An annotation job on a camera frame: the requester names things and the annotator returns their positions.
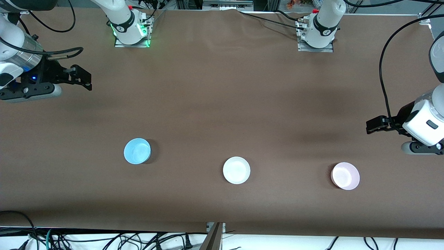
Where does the black base supply cable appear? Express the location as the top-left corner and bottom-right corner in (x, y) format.
(238, 10), (305, 31)

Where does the white bowl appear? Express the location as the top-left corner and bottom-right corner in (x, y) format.
(223, 157), (251, 185)

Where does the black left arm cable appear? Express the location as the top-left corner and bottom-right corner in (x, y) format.
(343, 0), (444, 134)

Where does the blue bowl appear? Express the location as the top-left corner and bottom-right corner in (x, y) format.
(123, 138), (152, 165)

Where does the aluminium profile rail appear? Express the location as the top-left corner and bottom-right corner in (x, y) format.
(203, 0), (254, 11)

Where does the thick black floor cable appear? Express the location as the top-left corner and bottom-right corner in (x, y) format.
(0, 210), (39, 250)

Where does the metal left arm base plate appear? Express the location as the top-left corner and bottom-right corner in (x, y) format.
(296, 18), (334, 53)

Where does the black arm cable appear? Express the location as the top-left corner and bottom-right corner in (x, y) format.
(343, 0), (444, 134)
(0, 0), (84, 61)

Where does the aluminium frame post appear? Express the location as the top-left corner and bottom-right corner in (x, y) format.
(199, 222), (226, 250)

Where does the pink bowl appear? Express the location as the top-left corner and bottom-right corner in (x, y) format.
(331, 162), (360, 191)

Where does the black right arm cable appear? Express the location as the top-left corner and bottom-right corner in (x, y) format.
(0, 0), (84, 61)

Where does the brown table cover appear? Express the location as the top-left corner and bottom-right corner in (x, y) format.
(0, 7), (444, 240)

